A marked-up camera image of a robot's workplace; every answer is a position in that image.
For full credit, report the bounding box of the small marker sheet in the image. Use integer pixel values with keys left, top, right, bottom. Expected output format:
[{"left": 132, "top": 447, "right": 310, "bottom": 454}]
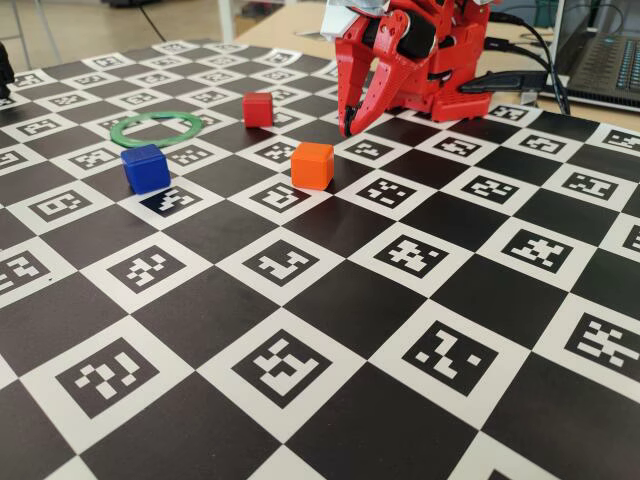
[{"left": 294, "top": 29, "right": 346, "bottom": 42}]

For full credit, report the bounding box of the grey metal chair leg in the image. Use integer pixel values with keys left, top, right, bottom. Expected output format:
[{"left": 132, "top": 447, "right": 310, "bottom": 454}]
[
  {"left": 12, "top": 0, "right": 31, "bottom": 66},
  {"left": 37, "top": 0, "right": 61, "bottom": 51}
]

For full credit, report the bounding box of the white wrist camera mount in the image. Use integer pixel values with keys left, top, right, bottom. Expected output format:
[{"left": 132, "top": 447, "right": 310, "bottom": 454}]
[{"left": 319, "top": 0, "right": 391, "bottom": 44}]

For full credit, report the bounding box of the white table leg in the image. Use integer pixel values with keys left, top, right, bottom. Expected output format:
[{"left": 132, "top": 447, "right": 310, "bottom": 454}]
[{"left": 217, "top": 0, "right": 236, "bottom": 44}]

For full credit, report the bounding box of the black white marker mat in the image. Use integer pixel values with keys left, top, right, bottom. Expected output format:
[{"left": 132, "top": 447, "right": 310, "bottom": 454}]
[{"left": 0, "top": 39, "right": 640, "bottom": 480}]

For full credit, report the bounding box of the black stand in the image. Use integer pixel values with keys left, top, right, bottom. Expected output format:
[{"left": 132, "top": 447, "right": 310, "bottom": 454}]
[{"left": 0, "top": 42, "right": 15, "bottom": 99}]

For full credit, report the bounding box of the black usb cable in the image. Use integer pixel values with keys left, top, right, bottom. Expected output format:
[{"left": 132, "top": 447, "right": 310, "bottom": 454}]
[
  {"left": 484, "top": 37, "right": 564, "bottom": 101},
  {"left": 488, "top": 12, "right": 571, "bottom": 116}
]

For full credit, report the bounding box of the green ring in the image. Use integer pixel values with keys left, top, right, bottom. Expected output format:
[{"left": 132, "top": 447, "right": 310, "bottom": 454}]
[{"left": 108, "top": 110, "right": 205, "bottom": 150}]

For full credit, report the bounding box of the dark laptop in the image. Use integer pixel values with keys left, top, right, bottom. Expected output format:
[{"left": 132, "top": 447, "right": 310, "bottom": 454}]
[{"left": 553, "top": 0, "right": 640, "bottom": 109}]

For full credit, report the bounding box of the orange cube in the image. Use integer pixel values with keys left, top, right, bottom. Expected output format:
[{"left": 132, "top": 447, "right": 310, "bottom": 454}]
[{"left": 290, "top": 141, "right": 335, "bottom": 191}]

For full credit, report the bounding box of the red cube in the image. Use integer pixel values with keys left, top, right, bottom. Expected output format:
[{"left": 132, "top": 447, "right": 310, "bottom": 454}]
[{"left": 242, "top": 91, "right": 275, "bottom": 129}]

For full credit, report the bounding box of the black power plug cable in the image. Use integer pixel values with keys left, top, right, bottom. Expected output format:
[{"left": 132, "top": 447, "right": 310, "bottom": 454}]
[{"left": 458, "top": 69, "right": 551, "bottom": 97}]

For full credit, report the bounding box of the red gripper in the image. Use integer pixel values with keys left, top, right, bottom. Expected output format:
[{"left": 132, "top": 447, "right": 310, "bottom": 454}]
[{"left": 334, "top": 7, "right": 439, "bottom": 139}]

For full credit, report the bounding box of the blue cube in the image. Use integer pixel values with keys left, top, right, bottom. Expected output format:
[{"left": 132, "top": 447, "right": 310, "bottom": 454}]
[{"left": 120, "top": 143, "right": 172, "bottom": 195}]

